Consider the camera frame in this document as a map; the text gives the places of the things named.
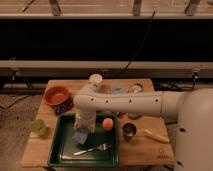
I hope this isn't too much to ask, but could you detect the orange bowl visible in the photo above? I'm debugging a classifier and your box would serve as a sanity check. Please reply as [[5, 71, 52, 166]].
[[44, 86, 70, 106]]

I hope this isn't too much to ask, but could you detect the black floor cable left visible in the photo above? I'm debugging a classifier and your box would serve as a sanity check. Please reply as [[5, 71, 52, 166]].
[[0, 68, 38, 110]]

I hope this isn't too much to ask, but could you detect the bunch of dark grapes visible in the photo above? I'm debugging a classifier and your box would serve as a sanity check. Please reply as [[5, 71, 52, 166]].
[[53, 98, 73, 115]]

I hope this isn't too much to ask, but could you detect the green plastic tray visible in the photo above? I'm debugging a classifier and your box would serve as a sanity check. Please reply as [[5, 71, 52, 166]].
[[47, 114, 119, 168]]

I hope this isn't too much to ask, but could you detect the white cup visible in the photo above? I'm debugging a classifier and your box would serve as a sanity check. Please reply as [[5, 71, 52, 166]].
[[89, 74, 103, 88]]

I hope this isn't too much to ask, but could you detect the silver fork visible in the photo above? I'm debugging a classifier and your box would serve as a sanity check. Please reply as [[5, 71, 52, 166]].
[[73, 143, 112, 156]]

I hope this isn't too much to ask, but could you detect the black hanging cable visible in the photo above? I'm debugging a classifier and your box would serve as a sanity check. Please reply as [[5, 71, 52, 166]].
[[117, 10, 157, 78]]

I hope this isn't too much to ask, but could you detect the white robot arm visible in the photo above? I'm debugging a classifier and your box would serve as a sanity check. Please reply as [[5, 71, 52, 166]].
[[73, 84, 213, 171]]

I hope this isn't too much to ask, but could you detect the black floor cable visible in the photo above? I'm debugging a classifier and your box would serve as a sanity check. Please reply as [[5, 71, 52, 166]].
[[154, 71, 199, 93], [0, 68, 38, 110]]

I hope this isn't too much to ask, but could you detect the small metal cup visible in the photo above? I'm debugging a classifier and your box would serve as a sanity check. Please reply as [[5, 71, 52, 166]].
[[122, 123, 137, 137]]

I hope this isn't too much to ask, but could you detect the orange ball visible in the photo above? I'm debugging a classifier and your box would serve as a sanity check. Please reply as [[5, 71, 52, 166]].
[[102, 118, 114, 131]]

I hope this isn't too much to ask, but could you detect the wooden table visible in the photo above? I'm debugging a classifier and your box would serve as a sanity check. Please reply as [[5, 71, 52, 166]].
[[21, 79, 174, 169]]

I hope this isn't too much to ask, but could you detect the blue sponge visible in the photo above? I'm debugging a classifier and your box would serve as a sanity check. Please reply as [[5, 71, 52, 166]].
[[72, 130, 88, 144]]

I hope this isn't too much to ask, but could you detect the black floor cable right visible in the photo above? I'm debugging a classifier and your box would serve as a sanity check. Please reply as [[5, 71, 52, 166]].
[[154, 71, 199, 93]]

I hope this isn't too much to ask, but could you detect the yellow banana toy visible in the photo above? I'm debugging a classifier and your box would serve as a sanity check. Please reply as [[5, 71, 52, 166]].
[[144, 129, 170, 143]]

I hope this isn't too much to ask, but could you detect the green plastic cup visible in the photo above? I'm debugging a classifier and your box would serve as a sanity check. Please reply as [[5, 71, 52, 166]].
[[31, 119, 47, 136]]

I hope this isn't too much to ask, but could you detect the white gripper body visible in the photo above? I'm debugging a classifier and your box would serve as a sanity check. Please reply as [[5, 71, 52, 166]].
[[74, 112, 96, 133]]

